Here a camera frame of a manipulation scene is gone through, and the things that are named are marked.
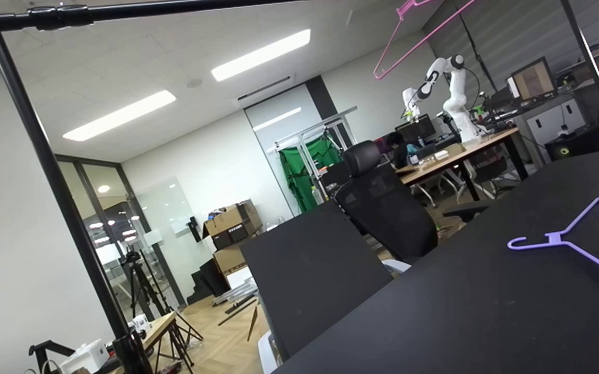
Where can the pink clothes hanger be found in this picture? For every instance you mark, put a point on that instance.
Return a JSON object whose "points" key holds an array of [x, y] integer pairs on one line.
{"points": [[420, 44]]}

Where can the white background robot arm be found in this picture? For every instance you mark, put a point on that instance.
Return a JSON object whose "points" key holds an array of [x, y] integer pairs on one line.
{"points": [[458, 89]]}

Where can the purple clothes hanger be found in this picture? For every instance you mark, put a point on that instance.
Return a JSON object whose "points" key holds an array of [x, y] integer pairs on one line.
{"points": [[555, 239]]}

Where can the large green hanging cloth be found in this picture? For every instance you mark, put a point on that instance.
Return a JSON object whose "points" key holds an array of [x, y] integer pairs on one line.
{"points": [[298, 179]]}

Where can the small green hanging cloth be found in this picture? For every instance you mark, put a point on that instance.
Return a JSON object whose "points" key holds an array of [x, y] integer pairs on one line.
{"points": [[325, 152]]}

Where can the silver garment rack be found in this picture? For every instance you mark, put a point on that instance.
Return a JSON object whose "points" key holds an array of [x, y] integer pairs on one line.
{"points": [[327, 120]]}

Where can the large cardboard box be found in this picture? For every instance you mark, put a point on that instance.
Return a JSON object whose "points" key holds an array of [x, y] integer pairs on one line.
{"points": [[228, 220]]}

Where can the black storage box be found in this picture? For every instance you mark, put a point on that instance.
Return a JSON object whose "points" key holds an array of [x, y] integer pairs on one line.
{"points": [[230, 238]]}

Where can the black flat panel board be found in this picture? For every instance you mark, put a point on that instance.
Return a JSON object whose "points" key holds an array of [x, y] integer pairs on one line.
{"points": [[313, 278]]}

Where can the black mesh office chair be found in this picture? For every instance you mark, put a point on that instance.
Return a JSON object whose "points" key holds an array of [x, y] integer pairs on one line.
{"points": [[389, 208]]}

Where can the small cardboard box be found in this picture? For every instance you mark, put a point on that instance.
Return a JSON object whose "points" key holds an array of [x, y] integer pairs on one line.
{"points": [[230, 260]]}

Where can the ceiling air vent slot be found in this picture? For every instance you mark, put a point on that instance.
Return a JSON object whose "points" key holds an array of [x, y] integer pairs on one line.
{"points": [[262, 88]]}

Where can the dark desk monitor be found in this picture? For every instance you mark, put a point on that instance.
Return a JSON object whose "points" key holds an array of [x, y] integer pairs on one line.
{"points": [[416, 127]]}

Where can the glass whiteboard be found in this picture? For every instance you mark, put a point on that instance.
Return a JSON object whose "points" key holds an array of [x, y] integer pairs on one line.
{"points": [[166, 208]]}

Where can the black bag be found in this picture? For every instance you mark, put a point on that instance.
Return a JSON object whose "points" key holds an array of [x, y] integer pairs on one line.
{"points": [[207, 284]]}

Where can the long ceiling light panel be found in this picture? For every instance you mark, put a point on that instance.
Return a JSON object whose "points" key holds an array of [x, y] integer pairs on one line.
{"points": [[261, 55], [120, 115]]}

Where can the long wooden desk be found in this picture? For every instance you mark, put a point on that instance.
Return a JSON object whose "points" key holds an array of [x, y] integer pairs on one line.
{"points": [[452, 157]]}

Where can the small wooden stool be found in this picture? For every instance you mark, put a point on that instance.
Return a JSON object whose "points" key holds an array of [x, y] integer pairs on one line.
{"points": [[159, 329]]}

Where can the thin black stand pole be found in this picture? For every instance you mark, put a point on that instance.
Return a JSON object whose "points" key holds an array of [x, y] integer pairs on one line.
{"points": [[476, 70]]}

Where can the computer monitor with lit screen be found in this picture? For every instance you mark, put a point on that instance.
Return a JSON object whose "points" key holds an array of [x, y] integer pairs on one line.
{"points": [[530, 79]]}

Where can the white drawer cabinet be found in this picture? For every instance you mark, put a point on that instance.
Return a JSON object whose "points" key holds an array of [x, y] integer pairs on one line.
{"points": [[552, 122]]}

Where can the white box device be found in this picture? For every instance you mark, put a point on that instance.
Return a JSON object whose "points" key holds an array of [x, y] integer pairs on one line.
{"points": [[83, 356]]}

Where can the black camera tripod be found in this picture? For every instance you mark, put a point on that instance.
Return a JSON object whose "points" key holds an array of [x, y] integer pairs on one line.
{"points": [[133, 262]]}

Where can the black metal clothes rail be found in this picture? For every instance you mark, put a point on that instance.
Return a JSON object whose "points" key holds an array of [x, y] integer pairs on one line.
{"points": [[55, 166]]}

